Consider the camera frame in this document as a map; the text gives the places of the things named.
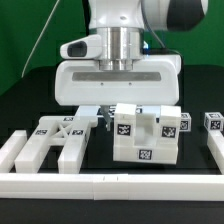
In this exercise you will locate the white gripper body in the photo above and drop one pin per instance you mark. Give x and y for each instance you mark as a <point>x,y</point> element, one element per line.
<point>152,81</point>

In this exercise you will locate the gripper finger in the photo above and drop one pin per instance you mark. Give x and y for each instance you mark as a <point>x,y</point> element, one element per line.
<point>106,116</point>

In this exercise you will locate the white chair seat part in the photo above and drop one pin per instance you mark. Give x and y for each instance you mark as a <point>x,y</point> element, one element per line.
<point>145,148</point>

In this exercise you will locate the white chair back part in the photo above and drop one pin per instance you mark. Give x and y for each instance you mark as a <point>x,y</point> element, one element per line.
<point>70,133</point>

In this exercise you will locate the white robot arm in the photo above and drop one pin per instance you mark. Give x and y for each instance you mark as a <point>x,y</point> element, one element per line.
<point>109,66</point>

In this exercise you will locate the white bar part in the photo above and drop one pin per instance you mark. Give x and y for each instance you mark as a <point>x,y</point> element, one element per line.
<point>11,149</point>

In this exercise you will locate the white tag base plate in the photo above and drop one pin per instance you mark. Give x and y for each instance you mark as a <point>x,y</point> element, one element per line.
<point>93,111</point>

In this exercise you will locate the white front fence wall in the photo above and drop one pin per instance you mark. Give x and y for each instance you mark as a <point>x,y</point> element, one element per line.
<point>113,187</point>

